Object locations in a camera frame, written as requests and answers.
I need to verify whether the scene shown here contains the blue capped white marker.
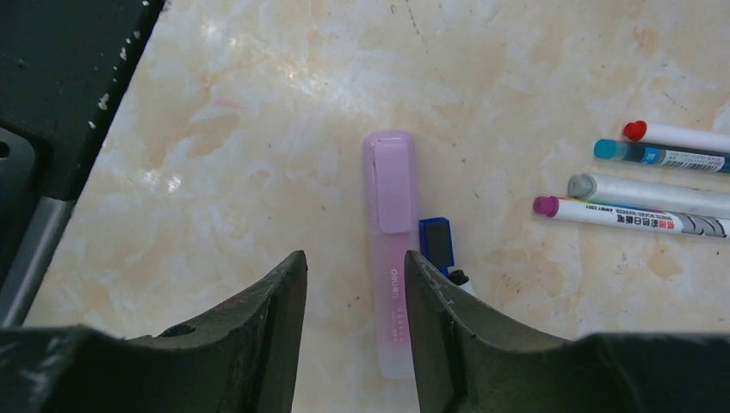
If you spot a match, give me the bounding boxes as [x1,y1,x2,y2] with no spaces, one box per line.
[418,217,455,278]

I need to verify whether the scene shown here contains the pink highlighter pen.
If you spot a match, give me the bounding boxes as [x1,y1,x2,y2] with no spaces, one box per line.
[362,131,419,379]

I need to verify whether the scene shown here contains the blue teal pen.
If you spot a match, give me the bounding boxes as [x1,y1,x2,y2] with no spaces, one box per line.
[593,139,729,174]

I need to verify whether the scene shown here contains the black capped white marker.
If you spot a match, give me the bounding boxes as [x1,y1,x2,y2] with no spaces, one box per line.
[449,269,474,295]

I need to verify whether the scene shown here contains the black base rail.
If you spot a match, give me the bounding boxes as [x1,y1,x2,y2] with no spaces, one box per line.
[1,1,164,328]

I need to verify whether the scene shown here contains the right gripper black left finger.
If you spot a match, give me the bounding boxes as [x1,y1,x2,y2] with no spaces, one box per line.
[1,250,307,412]

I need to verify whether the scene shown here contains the magenta capped white marker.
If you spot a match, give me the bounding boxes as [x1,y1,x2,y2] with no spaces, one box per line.
[532,196,729,239]

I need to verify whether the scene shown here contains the red capped white marker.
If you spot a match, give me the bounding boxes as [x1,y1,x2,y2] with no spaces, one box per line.
[622,120,729,153]

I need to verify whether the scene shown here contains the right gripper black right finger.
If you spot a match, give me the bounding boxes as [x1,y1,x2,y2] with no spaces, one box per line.
[405,251,729,412]

